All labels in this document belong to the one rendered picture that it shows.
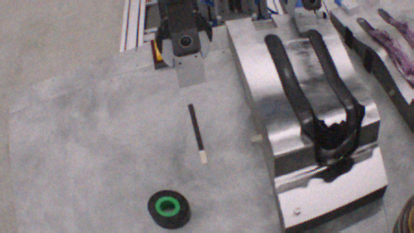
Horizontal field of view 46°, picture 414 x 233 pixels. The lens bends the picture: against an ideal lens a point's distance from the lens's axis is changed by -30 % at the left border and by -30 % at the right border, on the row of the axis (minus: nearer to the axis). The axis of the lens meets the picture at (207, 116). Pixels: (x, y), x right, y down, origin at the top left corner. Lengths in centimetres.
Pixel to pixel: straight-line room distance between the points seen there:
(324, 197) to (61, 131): 63
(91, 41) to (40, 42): 36
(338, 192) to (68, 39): 186
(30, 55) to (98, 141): 154
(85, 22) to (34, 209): 164
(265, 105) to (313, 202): 23
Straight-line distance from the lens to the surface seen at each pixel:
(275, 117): 118
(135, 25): 236
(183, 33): 109
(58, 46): 277
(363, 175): 120
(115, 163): 132
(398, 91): 134
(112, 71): 146
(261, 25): 141
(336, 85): 128
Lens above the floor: 189
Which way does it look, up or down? 54 degrees down
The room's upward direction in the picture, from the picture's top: 10 degrees counter-clockwise
